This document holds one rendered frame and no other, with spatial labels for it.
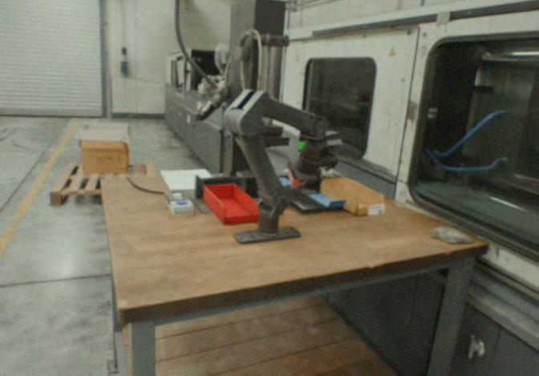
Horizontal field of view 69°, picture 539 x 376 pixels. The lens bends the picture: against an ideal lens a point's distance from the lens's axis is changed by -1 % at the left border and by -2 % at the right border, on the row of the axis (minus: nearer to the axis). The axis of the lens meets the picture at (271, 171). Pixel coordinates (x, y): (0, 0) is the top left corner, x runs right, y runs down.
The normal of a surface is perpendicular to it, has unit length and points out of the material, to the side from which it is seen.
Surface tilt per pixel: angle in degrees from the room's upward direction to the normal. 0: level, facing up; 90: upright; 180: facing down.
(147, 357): 90
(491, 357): 90
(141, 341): 90
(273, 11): 90
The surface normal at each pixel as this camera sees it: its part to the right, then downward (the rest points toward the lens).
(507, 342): -0.93, 0.03
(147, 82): 0.36, 0.25
